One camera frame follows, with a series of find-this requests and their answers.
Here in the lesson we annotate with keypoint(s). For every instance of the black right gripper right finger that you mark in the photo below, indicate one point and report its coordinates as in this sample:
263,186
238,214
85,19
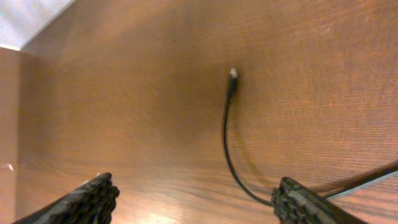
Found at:
294,203

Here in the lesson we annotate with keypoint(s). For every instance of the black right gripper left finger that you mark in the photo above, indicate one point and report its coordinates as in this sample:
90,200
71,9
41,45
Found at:
91,203

